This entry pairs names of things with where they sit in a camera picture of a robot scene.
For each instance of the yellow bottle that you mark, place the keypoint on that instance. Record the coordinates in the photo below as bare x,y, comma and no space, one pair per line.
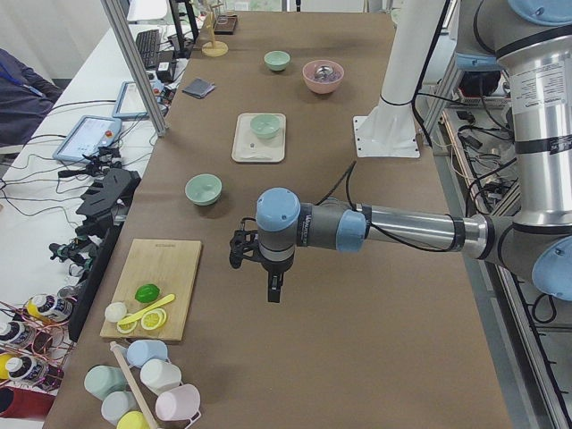
50,307

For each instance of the black keyboard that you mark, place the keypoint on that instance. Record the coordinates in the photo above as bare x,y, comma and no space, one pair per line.
147,43

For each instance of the yellow plastic knife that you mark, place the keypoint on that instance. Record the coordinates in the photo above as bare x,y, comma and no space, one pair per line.
138,315

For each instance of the pink bowl with ice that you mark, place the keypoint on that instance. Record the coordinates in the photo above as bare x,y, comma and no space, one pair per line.
322,87

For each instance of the dark wooden tray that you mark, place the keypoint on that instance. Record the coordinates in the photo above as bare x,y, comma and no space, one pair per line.
225,24

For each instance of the bamboo cutting board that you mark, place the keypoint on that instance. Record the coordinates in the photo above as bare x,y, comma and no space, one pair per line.
156,284

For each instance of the aluminium frame post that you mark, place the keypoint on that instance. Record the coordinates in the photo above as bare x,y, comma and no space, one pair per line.
121,29

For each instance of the green bowl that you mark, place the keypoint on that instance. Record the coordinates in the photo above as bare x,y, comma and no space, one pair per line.
204,189
276,61
265,126

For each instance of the wooden rack handle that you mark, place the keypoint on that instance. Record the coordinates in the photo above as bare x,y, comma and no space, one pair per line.
116,349

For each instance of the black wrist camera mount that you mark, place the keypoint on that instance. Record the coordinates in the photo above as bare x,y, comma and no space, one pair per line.
244,245

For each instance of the black tool holder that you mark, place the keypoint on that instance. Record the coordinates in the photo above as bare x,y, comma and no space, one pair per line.
104,205

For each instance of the near teach pendant tablet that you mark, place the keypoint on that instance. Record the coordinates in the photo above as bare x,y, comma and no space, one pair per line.
88,135

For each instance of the white cup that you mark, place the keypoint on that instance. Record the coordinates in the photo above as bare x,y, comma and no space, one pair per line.
160,376

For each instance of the grey folded cloth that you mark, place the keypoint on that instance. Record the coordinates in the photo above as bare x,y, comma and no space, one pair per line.
199,88

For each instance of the metal scoop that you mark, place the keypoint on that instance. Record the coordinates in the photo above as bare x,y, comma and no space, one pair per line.
323,72

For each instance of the blue cup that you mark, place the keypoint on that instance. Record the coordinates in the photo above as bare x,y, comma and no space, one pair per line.
141,351

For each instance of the copper wire bottle rack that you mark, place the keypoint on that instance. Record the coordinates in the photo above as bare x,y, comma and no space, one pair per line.
34,351

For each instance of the beige serving tray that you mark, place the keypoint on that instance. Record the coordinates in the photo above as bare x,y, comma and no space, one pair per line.
248,148

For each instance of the single lemon slice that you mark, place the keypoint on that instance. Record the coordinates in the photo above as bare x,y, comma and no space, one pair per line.
126,328

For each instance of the pink cup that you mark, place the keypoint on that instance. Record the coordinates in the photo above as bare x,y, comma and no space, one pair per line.
180,403

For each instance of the green bowl on tray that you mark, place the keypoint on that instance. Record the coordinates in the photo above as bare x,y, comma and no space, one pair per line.
265,126

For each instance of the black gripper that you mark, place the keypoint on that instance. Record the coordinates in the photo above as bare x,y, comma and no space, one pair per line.
273,266

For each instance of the grey cup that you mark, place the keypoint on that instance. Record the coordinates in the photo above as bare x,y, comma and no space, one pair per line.
116,405

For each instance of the green lime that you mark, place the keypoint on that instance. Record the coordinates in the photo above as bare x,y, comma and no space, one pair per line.
147,293

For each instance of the teach pendant tablet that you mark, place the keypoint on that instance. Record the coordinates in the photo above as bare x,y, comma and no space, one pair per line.
88,135
129,104

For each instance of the wooden stand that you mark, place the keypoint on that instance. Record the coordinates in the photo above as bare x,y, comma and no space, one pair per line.
213,47

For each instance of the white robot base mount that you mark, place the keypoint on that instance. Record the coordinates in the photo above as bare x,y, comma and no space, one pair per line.
389,130

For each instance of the seated person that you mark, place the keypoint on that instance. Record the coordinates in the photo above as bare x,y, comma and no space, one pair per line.
26,99

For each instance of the far teach pendant tablet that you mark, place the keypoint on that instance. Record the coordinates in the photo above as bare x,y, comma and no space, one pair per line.
129,104

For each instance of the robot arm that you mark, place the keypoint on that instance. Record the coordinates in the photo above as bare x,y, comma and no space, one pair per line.
531,40

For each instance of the lemon slice pair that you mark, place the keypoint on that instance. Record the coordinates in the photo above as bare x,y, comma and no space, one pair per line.
153,319

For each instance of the green cup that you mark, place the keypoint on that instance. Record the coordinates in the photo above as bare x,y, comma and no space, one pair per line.
100,381

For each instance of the yellow cup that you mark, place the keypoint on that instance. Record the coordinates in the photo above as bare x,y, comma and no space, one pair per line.
133,420

